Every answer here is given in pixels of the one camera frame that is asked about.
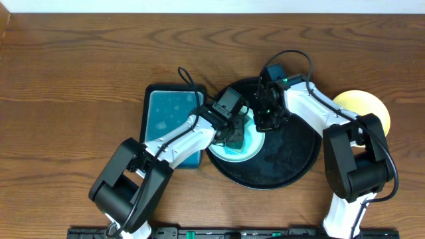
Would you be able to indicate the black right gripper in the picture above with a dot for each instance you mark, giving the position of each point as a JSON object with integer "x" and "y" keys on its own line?
{"x": 261, "y": 125}

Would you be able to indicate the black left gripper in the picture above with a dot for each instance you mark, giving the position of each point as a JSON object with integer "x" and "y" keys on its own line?
{"x": 234, "y": 131}

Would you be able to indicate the light green plate with scribble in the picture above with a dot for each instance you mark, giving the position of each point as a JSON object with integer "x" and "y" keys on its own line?
{"x": 253, "y": 142}

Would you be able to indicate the yellow plate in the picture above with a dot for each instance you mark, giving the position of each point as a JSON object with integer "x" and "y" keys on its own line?
{"x": 363, "y": 103}

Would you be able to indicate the green yellow sponge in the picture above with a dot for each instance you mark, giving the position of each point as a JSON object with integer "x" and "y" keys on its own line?
{"x": 233, "y": 148}

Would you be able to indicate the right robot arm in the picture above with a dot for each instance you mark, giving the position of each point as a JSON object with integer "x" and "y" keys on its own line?
{"x": 357, "y": 160}

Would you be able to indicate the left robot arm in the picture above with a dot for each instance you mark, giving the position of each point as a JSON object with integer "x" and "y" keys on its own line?
{"x": 133, "y": 181}

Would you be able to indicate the black round tray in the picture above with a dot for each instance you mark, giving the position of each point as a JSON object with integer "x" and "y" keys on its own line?
{"x": 286, "y": 156}

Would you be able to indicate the black rectangular tray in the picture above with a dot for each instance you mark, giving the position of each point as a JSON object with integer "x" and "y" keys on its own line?
{"x": 170, "y": 87}

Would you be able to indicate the white water-filled basin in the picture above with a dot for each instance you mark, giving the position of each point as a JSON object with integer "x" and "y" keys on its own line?
{"x": 166, "y": 111}

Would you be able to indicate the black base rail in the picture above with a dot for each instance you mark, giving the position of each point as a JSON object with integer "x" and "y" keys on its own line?
{"x": 175, "y": 233}

